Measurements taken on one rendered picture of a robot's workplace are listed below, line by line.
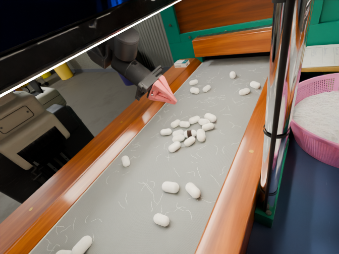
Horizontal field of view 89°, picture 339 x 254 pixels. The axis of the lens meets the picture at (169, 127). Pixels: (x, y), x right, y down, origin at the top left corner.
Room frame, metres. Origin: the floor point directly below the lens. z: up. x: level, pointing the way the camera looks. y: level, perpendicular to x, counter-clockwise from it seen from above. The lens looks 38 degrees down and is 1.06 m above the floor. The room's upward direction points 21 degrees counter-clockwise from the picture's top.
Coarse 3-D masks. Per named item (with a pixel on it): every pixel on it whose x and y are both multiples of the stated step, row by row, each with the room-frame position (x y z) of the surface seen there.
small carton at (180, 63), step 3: (177, 60) 0.79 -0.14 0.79; (180, 60) 0.78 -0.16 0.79; (183, 60) 0.76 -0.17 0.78; (186, 60) 0.75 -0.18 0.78; (174, 63) 0.77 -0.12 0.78; (177, 63) 0.76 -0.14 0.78; (180, 63) 0.75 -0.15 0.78; (183, 63) 0.74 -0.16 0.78; (186, 63) 0.74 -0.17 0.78; (189, 63) 0.75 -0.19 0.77; (177, 66) 0.76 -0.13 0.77; (180, 66) 0.75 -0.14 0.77; (183, 66) 0.74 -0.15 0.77; (186, 66) 0.73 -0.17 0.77
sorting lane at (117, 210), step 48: (192, 96) 0.53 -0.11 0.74; (240, 96) 0.42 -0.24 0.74; (144, 144) 0.38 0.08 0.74; (192, 144) 0.31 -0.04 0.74; (96, 192) 0.28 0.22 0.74; (144, 192) 0.23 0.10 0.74; (48, 240) 0.20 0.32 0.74; (96, 240) 0.17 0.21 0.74; (144, 240) 0.13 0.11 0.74; (192, 240) 0.11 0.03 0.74
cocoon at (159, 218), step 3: (156, 216) 0.16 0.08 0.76; (159, 216) 0.16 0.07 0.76; (162, 216) 0.15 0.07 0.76; (165, 216) 0.15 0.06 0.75; (153, 219) 0.16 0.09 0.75; (156, 219) 0.15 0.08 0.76; (159, 219) 0.15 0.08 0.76; (162, 219) 0.15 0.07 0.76; (165, 219) 0.15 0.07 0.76; (168, 219) 0.15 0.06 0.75; (156, 222) 0.15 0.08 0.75; (159, 222) 0.15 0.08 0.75; (162, 222) 0.14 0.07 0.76; (165, 222) 0.14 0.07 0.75; (168, 222) 0.14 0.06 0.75; (162, 225) 0.14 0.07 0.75; (165, 225) 0.14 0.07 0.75
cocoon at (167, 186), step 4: (164, 184) 0.21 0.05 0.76; (168, 184) 0.21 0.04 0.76; (172, 184) 0.20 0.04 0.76; (176, 184) 0.20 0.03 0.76; (164, 188) 0.20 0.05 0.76; (168, 188) 0.20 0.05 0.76; (172, 188) 0.20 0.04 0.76; (176, 188) 0.20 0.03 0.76; (168, 192) 0.20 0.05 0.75; (172, 192) 0.20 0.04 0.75; (176, 192) 0.19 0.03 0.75
